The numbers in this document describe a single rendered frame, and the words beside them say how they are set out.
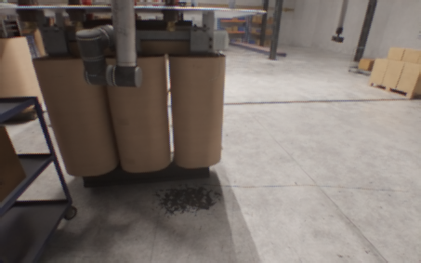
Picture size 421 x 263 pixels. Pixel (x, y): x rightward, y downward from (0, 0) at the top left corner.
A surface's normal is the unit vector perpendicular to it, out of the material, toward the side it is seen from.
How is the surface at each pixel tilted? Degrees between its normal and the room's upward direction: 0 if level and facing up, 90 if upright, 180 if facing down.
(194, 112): 90
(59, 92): 90
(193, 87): 90
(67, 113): 90
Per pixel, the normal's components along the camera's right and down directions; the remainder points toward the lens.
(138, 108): 0.18, 0.44
